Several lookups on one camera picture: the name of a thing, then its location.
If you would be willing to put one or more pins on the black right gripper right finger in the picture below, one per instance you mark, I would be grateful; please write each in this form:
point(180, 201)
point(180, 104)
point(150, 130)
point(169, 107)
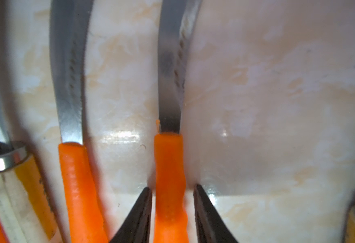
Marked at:
point(209, 225)

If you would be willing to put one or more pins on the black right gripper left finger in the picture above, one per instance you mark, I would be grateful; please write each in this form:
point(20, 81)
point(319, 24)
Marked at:
point(136, 227)

